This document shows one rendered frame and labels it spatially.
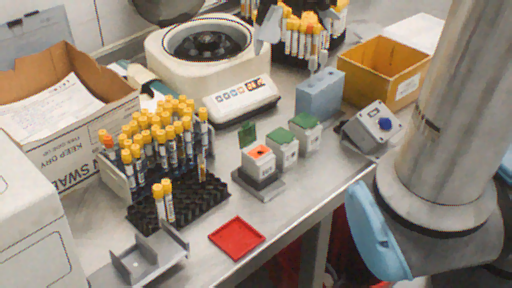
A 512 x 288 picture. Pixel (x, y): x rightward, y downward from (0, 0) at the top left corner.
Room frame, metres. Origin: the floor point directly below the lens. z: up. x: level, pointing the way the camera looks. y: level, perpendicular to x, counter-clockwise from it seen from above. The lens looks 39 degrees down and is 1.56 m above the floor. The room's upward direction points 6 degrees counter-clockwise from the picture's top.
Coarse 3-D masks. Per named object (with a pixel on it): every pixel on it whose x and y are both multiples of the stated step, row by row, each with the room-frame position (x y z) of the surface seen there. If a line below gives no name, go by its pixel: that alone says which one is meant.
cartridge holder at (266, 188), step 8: (240, 168) 0.70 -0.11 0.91; (232, 176) 0.72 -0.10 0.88; (240, 176) 0.70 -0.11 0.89; (248, 176) 0.68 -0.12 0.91; (272, 176) 0.68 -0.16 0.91; (248, 184) 0.68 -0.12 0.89; (256, 184) 0.67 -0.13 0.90; (264, 184) 0.67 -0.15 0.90; (272, 184) 0.68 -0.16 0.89; (280, 184) 0.67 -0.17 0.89; (256, 192) 0.66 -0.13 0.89; (264, 192) 0.66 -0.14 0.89; (272, 192) 0.66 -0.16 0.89; (264, 200) 0.65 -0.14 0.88
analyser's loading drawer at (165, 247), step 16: (144, 240) 0.56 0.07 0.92; (160, 240) 0.55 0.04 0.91; (176, 240) 0.54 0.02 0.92; (112, 256) 0.51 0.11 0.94; (128, 256) 0.53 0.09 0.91; (144, 256) 0.52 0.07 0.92; (160, 256) 0.52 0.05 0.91; (176, 256) 0.52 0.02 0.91; (96, 272) 0.50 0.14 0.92; (112, 272) 0.50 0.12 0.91; (128, 272) 0.47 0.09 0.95; (144, 272) 0.49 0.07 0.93; (160, 272) 0.49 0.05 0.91
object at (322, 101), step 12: (324, 72) 0.89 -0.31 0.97; (336, 72) 0.88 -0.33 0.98; (300, 84) 0.85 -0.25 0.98; (312, 84) 0.85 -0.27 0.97; (324, 84) 0.85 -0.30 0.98; (336, 84) 0.86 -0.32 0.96; (300, 96) 0.84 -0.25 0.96; (312, 96) 0.82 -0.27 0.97; (324, 96) 0.84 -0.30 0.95; (336, 96) 0.86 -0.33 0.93; (300, 108) 0.84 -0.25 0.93; (312, 108) 0.82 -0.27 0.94; (324, 108) 0.84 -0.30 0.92; (336, 108) 0.87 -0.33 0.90; (288, 120) 0.86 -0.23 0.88; (324, 120) 0.85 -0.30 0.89; (336, 120) 0.85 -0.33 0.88
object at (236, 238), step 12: (228, 228) 0.59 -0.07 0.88; (240, 228) 0.59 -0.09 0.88; (252, 228) 0.58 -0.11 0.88; (216, 240) 0.57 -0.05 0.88; (228, 240) 0.57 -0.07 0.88; (240, 240) 0.57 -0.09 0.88; (252, 240) 0.56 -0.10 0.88; (264, 240) 0.56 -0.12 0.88; (228, 252) 0.54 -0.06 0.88; (240, 252) 0.54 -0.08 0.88
